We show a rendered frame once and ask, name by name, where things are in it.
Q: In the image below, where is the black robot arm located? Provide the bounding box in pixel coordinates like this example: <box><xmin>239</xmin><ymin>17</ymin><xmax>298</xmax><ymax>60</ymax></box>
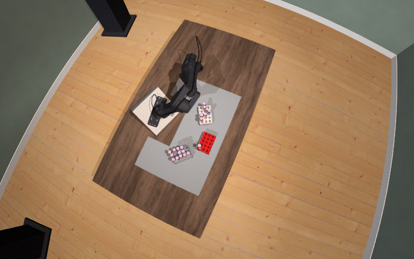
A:
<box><xmin>148</xmin><ymin>53</ymin><xmax>203</xmax><ymax>127</ymax></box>

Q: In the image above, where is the grey bench mat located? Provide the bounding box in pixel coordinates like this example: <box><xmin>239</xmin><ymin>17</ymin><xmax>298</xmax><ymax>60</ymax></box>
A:
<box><xmin>135</xmin><ymin>79</ymin><xmax>241</xmax><ymax>196</ymax></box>

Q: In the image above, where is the white tube rack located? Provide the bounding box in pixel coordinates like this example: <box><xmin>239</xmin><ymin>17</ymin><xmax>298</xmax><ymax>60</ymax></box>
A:
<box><xmin>198</xmin><ymin>106</ymin><xmax>212</xmax><ymax>126</ymax></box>

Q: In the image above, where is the red tube rack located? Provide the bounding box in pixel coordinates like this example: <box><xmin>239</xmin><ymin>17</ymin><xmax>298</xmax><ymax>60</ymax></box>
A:
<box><xmin>197</xmin><ymin>132</ymin><xmax>216</xmax><ymax>154</ymax></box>

